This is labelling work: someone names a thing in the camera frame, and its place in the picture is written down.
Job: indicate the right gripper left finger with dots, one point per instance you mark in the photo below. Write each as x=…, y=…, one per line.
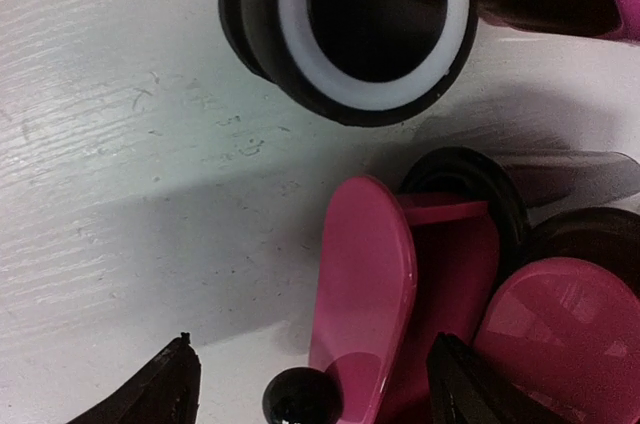
x=165, y=390

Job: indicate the black and pink drawer organizer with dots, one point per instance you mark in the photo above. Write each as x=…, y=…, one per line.
x=521, y=255

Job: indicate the pink hard-shell suitcase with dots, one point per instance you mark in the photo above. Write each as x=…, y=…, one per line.
x=372, y=63

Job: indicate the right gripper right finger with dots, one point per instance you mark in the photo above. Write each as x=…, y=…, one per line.
x=465, y=389

